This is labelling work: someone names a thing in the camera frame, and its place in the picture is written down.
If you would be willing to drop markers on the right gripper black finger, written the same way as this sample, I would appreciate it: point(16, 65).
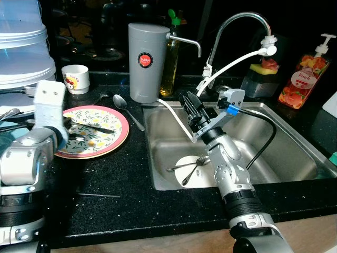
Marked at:
point(199, 108)
point(189, 112)

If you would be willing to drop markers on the black utensil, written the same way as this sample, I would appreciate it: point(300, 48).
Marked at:
point(100, 128)

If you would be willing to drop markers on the silver metal fork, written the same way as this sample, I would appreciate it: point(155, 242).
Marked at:
point(192, 173)

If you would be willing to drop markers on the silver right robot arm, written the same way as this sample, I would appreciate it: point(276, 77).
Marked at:
point(231, 174)

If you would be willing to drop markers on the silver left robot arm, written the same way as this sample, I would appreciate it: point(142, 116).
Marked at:
point(23, 163)

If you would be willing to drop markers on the round metal counter fitting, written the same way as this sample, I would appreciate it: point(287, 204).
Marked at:
point(221, 88)

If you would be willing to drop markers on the green capped oil bottle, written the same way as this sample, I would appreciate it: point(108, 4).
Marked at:
point(171, 66)

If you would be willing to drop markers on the white printed cup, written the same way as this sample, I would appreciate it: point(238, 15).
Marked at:
point(75, 80)

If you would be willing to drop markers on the grey water filter canister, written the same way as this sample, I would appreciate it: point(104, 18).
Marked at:
point(147, 79)

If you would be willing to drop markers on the white plate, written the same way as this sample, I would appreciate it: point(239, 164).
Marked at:
point(184, 176)

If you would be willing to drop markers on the pink plate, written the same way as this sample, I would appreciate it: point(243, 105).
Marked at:
point(127, 129)

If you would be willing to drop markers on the teal plate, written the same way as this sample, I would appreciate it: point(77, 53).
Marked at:
point(6, 142)

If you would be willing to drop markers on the black sponge holder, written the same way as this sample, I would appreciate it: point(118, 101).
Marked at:
point(259, 88)

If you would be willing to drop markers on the white board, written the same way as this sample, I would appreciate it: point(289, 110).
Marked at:
point(331, 108)

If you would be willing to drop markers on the teal cloth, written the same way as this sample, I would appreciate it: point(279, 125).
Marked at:
point(333, 161)

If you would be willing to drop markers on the yellow sponge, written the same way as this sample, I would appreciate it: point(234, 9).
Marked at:
point(259, 69)

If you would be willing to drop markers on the thin dark stick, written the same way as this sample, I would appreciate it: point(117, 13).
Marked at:
point(100, 195)

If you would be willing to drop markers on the white stacked plastic containers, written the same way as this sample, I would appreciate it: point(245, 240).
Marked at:
point(21, 58)

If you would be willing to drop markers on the stainless steel sink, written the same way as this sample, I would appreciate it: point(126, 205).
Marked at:
point(295, 150)

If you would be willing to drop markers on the peach soap pump bottle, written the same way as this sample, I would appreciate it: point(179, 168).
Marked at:
point(303, 84)

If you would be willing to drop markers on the chrome gooseneck faucet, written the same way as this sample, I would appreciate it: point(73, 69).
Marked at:
point(247, 15)

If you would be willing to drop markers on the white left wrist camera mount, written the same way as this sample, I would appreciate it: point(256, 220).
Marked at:
point(50, 103)

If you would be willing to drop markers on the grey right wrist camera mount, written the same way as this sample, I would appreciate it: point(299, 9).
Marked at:
point(231, 99)

